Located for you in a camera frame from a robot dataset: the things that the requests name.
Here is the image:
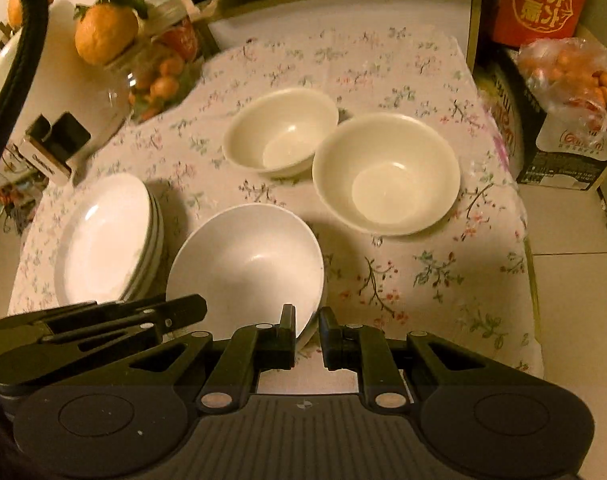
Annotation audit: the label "glass jar of tangerines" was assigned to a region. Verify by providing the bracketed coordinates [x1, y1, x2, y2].
[106, 39, 200, 124]

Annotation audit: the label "black cable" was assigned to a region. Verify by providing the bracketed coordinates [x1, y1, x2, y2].
[0, 0, 51, 196]

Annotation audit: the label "large orange pomelo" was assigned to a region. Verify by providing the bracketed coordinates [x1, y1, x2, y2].
[74, 0, 148, 66]

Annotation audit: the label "stacked white cups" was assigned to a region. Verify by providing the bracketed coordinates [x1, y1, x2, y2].
[143, 0, 188, 37]

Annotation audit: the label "plastic bag of oranges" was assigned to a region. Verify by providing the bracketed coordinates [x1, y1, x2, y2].
[515, 37, 607, 134]

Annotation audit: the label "white plate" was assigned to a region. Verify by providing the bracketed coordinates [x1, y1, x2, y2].
[54, 174, 164, 307]

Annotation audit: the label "white bowl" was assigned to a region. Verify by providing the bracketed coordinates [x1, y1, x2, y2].
[166, 204, 325, 350]

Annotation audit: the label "floral tablecloth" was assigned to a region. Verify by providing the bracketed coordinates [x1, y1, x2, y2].
[8, 25, 543, 376]

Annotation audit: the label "white air fryer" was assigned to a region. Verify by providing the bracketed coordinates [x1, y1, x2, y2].
[0, 0, 130, 188]

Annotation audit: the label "red labelled jar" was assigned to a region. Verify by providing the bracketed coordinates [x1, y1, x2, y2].
[154, 16, 202, 62]

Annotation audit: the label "cream bowl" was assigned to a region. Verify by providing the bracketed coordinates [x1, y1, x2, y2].
[222, 87, 339, 178]
[312, 113, 461, 236]

